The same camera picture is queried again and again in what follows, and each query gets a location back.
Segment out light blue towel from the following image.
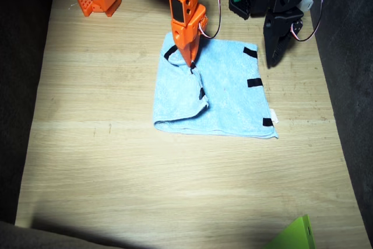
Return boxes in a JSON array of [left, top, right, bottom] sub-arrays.
[[153, 31, 279, 139]]

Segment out white connector box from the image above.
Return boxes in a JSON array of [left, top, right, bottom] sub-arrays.
[[297, 0, 315, 13]]

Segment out dark grey foam panel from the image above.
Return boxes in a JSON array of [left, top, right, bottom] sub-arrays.
[[308, 0, 373, 249], [0, 0, 59, 226], [0, 221, 138, 249]]

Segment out lime green plastic wedge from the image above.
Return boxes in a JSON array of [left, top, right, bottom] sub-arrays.
[[262, 214, 317, 249]]

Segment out red white wire black arm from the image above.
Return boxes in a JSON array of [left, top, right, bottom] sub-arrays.
[[287, 0, 323, 42]]

